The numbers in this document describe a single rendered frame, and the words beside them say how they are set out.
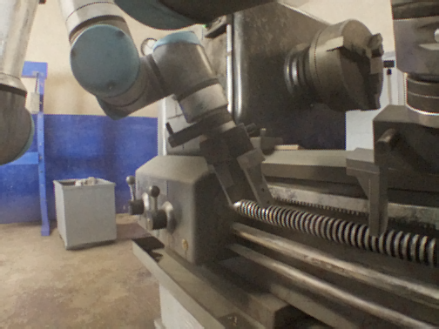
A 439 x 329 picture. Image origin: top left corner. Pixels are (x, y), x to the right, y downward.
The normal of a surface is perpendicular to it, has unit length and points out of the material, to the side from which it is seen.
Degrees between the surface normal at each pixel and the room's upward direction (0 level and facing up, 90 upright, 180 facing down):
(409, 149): 113
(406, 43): 105
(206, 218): 90
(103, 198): 90
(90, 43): 94
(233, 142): 83
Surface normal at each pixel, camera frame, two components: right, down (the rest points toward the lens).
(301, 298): -0.84, 0.04
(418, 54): -0.88, 0.38
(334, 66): -0.81, 0.29
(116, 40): 0.16, 0.12
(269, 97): 0.54, 0.04
